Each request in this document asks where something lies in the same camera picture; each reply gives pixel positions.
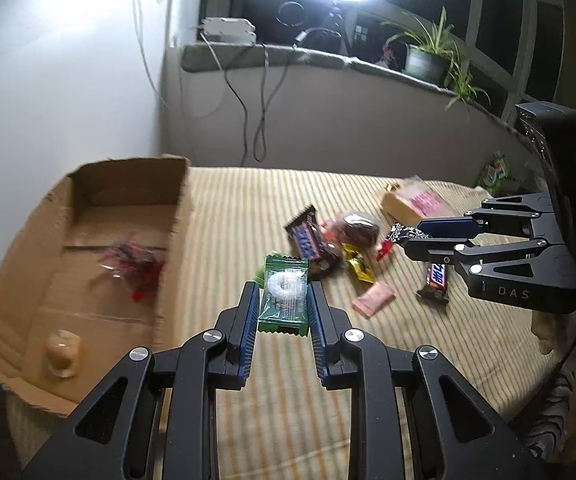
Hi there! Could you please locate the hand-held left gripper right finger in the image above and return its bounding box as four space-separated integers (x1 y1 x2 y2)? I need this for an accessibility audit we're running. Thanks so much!
308 281 548 480

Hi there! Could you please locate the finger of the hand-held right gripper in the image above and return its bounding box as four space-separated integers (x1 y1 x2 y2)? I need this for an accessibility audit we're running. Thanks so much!
402 236 566 281
417 192 556 241

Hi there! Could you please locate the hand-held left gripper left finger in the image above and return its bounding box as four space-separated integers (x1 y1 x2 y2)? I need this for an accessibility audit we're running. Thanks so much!
20 281 261 480

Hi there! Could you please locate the brown chocolate bar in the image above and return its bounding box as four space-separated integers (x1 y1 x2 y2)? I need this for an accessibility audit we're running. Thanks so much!
284 205 329 261
415 260 451 306

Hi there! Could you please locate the black white patterned packet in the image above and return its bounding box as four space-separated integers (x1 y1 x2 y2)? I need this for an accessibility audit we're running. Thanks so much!
383 222 429 246

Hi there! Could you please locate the green candy packet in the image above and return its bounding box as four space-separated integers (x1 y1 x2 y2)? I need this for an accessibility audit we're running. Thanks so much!
257 255 313 337

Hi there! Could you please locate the dark candy packet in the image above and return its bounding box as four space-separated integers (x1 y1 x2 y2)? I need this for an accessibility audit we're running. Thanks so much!
308 252 345 281

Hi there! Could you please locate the pink snack packet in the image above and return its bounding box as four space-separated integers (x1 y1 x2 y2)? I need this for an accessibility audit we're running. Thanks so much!
352 281 395 318

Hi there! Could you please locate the yellow candy packet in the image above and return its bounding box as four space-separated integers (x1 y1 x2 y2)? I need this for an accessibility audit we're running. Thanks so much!
343 244 376 288

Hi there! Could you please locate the brown pastry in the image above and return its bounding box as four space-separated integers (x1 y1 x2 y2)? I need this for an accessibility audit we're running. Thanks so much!
335 210 381 248

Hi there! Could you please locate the red candy wrapper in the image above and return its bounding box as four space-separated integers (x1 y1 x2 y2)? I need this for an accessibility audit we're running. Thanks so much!
95 240 169 301

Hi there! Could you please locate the cardboard box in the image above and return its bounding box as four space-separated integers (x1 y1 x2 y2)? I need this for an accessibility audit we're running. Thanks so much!
0 155 193 416

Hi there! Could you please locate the beige packet with pink label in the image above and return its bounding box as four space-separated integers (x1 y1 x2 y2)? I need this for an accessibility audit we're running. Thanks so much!
380 176 451 226

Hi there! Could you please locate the green snack bag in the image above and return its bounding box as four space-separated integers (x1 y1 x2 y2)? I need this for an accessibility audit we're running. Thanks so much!
475 152 518 196

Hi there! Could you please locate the striped beige blanket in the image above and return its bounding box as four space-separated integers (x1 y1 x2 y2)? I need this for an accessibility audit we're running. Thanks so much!
5 165 576 480

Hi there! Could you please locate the beige plush cloth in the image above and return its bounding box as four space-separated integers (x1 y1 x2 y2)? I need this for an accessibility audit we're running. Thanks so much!
530 310 568 356

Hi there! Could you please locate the potted spider plant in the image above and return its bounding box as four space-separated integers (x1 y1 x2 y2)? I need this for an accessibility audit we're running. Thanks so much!
383 7 491 111

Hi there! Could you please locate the small purple plant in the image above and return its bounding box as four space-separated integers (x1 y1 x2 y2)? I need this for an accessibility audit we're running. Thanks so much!
375 42 399 68

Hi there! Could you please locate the beige jelly cup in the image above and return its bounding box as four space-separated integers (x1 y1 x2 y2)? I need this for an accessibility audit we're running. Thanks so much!
43 329 81 378

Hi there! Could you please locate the grey striped cloth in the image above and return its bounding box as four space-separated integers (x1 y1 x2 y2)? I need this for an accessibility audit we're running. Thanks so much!
522 370 576 461

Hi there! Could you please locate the grey window sill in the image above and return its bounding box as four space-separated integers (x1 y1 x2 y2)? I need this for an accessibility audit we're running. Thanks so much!
180 42 523 136

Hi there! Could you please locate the black device on sill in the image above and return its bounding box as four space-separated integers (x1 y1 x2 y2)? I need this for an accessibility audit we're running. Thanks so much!
295 27 343 53

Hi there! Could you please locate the white power adapter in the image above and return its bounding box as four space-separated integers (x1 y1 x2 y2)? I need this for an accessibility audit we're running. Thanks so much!
200 16 257 43

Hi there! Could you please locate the grey looped cable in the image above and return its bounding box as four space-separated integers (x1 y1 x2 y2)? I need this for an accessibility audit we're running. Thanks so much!
253 42 291 161

